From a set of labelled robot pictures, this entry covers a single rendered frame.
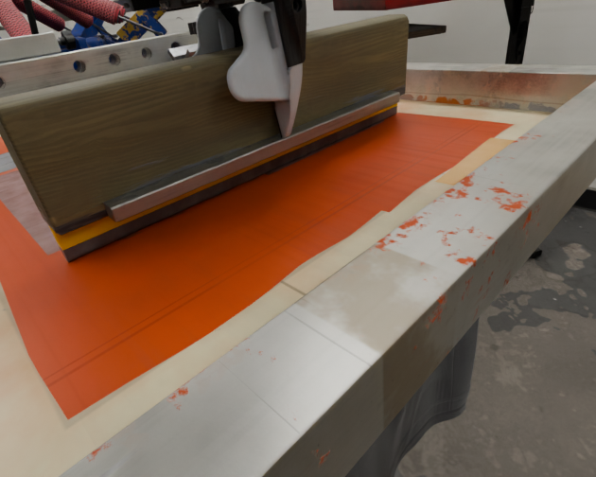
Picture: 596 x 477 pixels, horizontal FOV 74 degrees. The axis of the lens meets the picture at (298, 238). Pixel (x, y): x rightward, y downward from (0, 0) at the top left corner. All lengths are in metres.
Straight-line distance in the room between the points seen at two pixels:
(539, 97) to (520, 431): 1.03
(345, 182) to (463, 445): 1.05
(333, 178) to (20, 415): 0.24
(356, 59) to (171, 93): 0.18
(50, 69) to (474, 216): 0.81
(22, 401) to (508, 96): 0.47
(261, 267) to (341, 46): 0.22
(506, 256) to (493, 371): 1.27
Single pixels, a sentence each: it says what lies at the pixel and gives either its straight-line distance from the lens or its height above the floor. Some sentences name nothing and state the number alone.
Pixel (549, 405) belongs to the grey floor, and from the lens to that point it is 1.43.
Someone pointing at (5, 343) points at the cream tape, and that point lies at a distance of 0.25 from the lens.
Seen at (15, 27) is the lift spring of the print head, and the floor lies 1.09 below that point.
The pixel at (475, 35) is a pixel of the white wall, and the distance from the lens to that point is 2.43.
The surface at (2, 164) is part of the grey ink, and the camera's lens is 0.57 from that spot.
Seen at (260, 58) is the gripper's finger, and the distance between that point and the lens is 0.29.
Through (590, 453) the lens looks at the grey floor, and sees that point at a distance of 1.38.
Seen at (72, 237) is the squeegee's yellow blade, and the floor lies 0.97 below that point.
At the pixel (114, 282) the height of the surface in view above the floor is 0.95.
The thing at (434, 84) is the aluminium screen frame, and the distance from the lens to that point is 0.52.
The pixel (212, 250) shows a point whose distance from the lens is 0.25.
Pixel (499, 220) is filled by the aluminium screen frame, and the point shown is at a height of 0.99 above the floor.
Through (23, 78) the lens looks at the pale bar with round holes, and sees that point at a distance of 0.88.
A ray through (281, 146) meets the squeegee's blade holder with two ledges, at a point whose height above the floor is 0.98.
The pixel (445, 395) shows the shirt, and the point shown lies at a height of 0.59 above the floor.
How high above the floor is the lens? 1.08
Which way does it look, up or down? 31 degrees down
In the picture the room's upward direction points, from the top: 8 degrees counter-clockwise
